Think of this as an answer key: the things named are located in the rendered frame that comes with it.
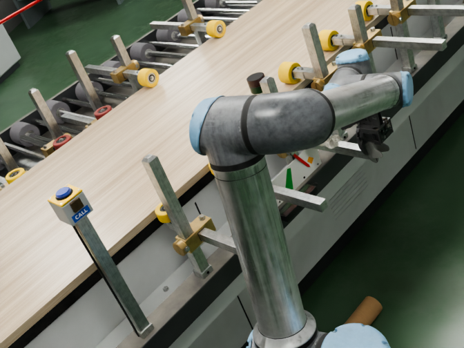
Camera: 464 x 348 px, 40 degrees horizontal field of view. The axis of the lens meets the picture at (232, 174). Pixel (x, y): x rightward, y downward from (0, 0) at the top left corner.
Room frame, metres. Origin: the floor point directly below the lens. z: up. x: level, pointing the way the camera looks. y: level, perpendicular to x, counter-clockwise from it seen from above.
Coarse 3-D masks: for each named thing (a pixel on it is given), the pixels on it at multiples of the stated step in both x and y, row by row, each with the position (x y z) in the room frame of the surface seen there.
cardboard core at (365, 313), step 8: (368, 296) 1.83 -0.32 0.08; (360, 304) 1.81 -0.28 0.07; (368, 304) 1.79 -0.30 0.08; (376, 304) 1.79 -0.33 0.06; (360, 312) 1.77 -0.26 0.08; (368, 312) 1.76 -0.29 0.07; (376, 312) 1.77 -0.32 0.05; (352, 320) 1.75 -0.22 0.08; (360, 320) 1.74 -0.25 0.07; (368, 320) 1.74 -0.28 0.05
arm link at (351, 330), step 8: (336, 328) 1.01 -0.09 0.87; (344, 328) 1.01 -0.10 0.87; (352, 328) 1.00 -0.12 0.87; (360, 328) 0.99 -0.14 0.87; (368, 328) 0.98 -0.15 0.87; (328, 336) 1.00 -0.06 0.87; (336, 336) 0.99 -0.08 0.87; (344, 336) 0.98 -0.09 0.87; (352, 336) 0.98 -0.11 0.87; (360, 336) 0.97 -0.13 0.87; (368, 336) 0.96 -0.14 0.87; (376, 336) 0.96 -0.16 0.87; (384, 336) 0.96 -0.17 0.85; (320, 344) 1.00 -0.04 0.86; (328, 344) 0.98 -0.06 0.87; (336, 344) 0.97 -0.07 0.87; (344, 344) 0.97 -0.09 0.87; (352, 344) 0.96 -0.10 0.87; (360, 344) 0.95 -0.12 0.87; (368, 344) 0.94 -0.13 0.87; (376, 344) 0.94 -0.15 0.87; (384, 344) 0.94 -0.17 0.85
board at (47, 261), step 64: (320, 0) 2.88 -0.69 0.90; (384, 0) 2.60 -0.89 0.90; (192, 64) 2.74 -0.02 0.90; (256, 64) 2.47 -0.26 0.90; (128, 128) 2.36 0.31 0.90; (0, 192) 2.26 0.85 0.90; (128, 192) 1.88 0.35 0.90; (0, 256) 1.81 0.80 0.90; (64, 256) 1.66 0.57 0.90; (0, 320) 1.48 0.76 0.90
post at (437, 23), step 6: (432, 0) 2.43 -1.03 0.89; (438, 0) 2.43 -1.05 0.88; (432, 18) 2.44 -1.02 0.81; (438, 18) 2.42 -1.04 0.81; (432, 24) 2.44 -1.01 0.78; (438, 24) 2.42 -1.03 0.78; (432, 30) 2.44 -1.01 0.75; (438, 30) 2.42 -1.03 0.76; (444, 30) 2.43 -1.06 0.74; (438, 36) 2.42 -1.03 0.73
